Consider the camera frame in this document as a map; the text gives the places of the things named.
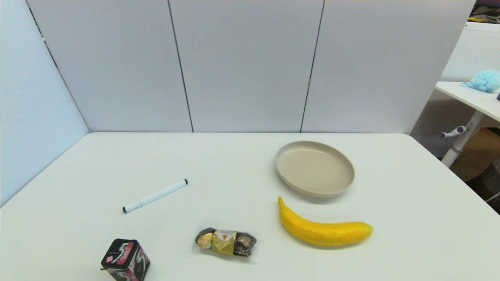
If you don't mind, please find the beige round plate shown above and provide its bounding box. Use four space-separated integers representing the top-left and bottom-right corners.
275 141 355 198

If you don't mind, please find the white side table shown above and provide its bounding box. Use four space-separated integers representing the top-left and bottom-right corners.
435 81 500 168

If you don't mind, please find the white marker with black caps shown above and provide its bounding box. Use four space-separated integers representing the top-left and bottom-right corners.
123 179 188 213

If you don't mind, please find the clear pack of wrapped chocolates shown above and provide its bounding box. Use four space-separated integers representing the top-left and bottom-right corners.
194 227 258 261

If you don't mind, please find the white perforated partition panel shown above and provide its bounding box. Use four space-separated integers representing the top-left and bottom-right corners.
410 21 500 157

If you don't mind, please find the light blue fluffy cloth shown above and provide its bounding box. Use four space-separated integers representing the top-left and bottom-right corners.
461 69 500 93

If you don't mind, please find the grey table crank handle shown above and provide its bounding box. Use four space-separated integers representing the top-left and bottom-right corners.
441 126 468 139

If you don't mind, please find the brown cardboard box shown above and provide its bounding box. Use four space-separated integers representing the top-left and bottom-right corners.
450 127 500 182

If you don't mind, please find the black pink gum box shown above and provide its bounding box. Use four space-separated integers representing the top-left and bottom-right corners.
100 238 151 281

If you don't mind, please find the yellow banana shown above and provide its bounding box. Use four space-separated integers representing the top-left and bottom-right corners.
278 196 374 247

